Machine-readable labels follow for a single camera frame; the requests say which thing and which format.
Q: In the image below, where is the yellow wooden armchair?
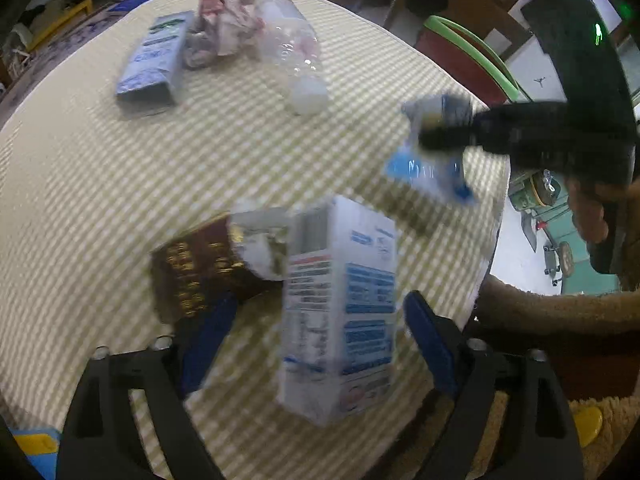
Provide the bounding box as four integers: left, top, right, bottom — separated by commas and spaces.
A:
27, 0, 93, 52

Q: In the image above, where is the dark brown cigarette box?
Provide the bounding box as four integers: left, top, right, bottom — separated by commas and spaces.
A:
151, 207, 291, 324

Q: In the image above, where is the red green trash bin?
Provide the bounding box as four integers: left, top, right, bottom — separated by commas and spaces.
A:
414, 15, 530, 106

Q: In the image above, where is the blue white wrapper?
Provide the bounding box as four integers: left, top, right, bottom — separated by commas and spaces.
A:
385, 94, 475, 205

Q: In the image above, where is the right hand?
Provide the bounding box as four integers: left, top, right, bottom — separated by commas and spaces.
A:
566, 178, 639, 244

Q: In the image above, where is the clear plastic bottle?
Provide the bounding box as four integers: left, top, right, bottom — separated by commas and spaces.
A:
254, 0, 329, 115

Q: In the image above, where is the yellow checkered table cloth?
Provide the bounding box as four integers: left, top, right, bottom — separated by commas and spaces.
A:
1, 0, 510, 429

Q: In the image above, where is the silver blue snack bag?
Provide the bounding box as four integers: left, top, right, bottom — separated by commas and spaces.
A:
115, 11, 194, 114

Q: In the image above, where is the white blue medicine box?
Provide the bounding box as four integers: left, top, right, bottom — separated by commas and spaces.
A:
278, 195, 397, 427

